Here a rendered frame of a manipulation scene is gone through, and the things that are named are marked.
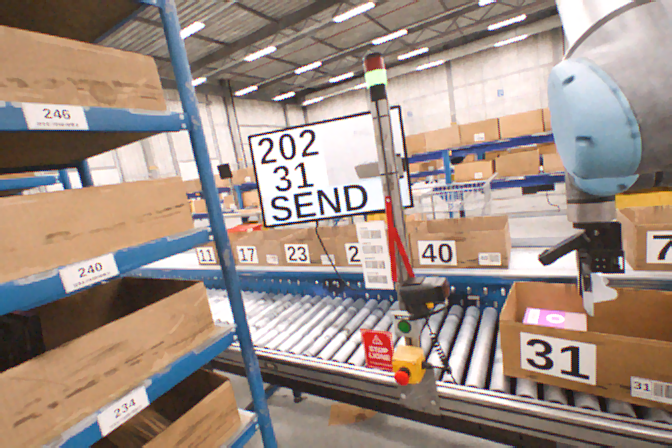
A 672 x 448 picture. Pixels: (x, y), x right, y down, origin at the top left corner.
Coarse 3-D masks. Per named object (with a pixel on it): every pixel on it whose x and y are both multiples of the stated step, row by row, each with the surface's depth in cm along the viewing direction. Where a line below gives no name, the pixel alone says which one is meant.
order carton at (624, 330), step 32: (512, 288) 108; (544, 288) 108; (576, 288) 103; (512, 320) 106; (608, 320) 100; (640, 320) 95; (512, 352) 91; (608, 352) 77; (640, 352) 74; (576, 384) 83; (608, 384) 79
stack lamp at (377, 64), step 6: (366, 60) 81; (372, 60) 80; (378, 60) 80; (366, 66) 81; (372, 66) 80; (378, 66) 80; (384, 66) 81; (366, 72) 82; (372, 72) 80; (378, 72) 80; (384, 72) 81; (366, 78) 82; (372, 78) 81; (378, 78) 80; (384, 78) 81; (372, 84) 81
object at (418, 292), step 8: (408, 280) 86; (416, 280) 84; (424, 280) 84; (432, 280) 82; (440, 280) 82; (400, 288) 85; (408, 288) 83; (416, 288) 82; (424, 288) 81; (432, 288) 80; (440, 288) 79; (448, 288) 83; (400, 296) 85; (408, 296) 83; (416, 296) 82; (424, 296) 81; (432, 296) 80; (440, 296) 79; (408, 304) 86; (416, 304) 84; (424, 304) 84; (432, 304) 84; (416, 312) 85; (424, 312) 84
